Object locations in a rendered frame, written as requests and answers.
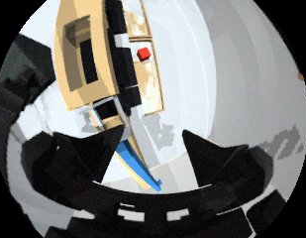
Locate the red block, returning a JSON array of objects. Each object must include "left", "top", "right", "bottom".
[{"left": 137, "top": 47, "right": 152, "bottom": 62}]

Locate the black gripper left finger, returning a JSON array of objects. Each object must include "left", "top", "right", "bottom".
[{"left": 52, "top": 124, "right": 124, "bottom": 183}]

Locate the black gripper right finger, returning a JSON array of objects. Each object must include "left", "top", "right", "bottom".
[{"left": 181, "top": 128, "right": 249, "bottom": 187}]

